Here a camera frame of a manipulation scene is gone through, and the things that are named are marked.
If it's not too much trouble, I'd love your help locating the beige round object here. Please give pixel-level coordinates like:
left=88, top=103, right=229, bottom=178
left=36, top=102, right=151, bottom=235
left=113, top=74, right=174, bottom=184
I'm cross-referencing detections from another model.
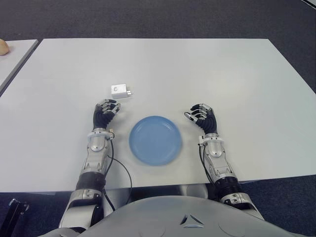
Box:
left=0, top=39, right=10, bottom=56

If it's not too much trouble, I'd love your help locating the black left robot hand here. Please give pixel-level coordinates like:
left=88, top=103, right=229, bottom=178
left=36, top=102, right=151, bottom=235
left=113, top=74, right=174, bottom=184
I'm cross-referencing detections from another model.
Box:
left=92, top=98, right=122, bottom=130

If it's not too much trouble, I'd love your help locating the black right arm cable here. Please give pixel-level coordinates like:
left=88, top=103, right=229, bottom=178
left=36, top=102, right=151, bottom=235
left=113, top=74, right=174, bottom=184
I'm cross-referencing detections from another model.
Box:
left=197, top=144, right=213, bottom=184

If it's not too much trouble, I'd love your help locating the white charger cube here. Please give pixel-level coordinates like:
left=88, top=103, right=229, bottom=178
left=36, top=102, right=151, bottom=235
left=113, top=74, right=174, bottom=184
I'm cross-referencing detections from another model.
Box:
left=110, top=83, right=134, bottom=100

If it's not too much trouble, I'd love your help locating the blue round plate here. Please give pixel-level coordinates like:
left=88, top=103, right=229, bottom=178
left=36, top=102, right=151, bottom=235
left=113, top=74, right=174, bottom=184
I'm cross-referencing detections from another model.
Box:
left=128, top=115, right=184, bottom=166

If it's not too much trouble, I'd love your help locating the black metal stand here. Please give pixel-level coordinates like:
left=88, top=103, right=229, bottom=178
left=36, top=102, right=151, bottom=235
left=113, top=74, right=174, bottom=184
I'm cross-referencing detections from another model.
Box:
left=0, top=197, right=30, bottom=237

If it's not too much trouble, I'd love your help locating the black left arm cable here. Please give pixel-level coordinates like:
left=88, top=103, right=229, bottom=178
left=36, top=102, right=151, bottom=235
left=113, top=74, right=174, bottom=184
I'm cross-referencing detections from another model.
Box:
left=102, top=141, right=133, bottom=212

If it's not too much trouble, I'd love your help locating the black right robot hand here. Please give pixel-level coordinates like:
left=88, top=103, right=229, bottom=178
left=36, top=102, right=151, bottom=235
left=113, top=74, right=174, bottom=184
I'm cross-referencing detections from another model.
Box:
left=184, top=103, right=219, bottom=135

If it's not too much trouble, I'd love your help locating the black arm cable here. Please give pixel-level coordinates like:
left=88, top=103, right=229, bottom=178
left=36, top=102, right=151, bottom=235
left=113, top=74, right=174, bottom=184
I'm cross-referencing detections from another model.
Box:
left=197, top=144, right=213, bottom=184
left=102, top=141, right=133, bottom=212

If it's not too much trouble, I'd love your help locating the grey robot torso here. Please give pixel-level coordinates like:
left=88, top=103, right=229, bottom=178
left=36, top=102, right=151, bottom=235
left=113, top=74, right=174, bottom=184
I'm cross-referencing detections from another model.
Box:
left=49, top=195, right=316, bottom=237

